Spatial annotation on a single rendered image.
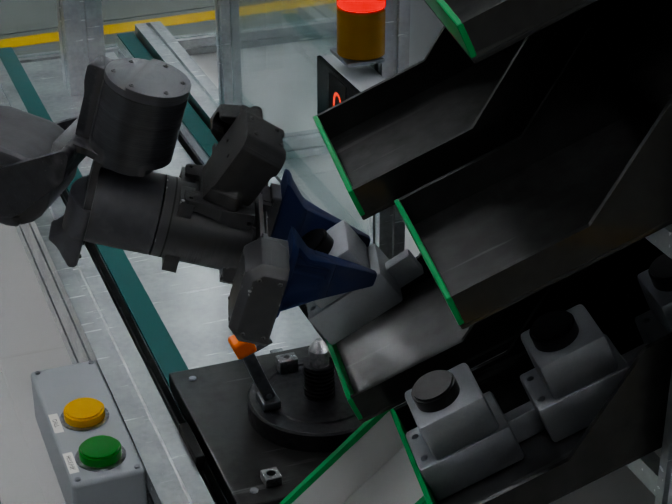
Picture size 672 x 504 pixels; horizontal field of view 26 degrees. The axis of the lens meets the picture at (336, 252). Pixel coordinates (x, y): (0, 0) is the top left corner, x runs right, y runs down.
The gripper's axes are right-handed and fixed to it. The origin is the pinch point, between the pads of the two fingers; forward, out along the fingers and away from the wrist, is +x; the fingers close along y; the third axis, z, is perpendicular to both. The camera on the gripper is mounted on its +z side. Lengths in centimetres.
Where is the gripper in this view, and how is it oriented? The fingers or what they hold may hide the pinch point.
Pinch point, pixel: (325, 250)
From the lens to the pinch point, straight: 103.3
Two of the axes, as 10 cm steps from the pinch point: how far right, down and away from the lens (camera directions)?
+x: 9.6, 2.1, 2.1
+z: 2.8, -8.3, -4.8
